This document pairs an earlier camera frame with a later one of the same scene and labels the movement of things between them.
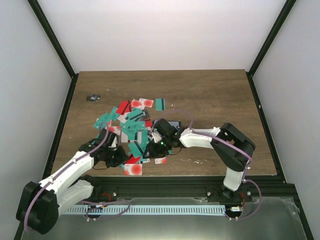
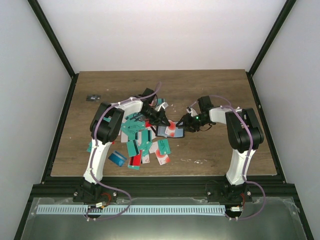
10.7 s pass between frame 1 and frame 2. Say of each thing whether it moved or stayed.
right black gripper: moved
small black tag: stayed
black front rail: stayed
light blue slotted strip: stayed
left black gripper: moved
